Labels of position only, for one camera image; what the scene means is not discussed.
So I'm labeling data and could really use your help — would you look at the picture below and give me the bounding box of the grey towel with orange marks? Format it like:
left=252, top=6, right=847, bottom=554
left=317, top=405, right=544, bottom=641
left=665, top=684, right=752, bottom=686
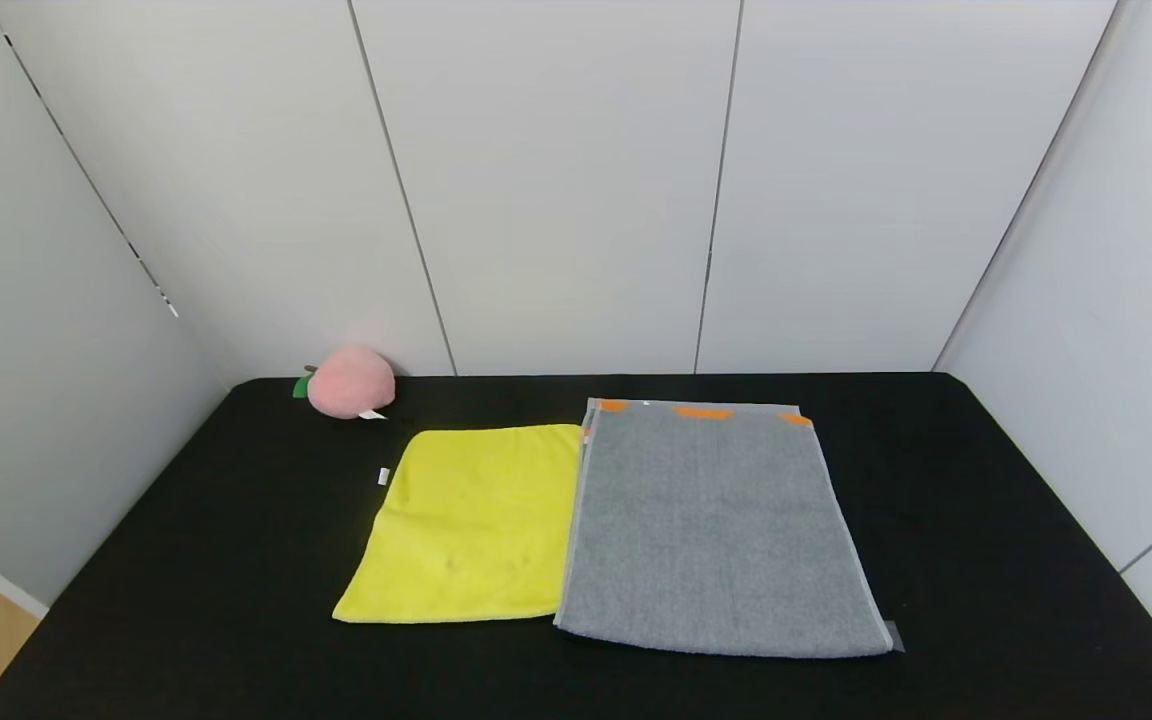
left=553, top=398, right=895, bottom=660

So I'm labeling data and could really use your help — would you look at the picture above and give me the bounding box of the yellow towel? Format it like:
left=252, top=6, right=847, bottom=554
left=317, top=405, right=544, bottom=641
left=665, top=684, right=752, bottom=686
left=332, top=423, right=585, bottom=625

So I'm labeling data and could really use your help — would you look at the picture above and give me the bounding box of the pink peach plush toy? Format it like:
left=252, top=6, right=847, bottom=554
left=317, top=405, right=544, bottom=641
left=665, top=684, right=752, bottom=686
left=292, top=346, right=397, bottom=420

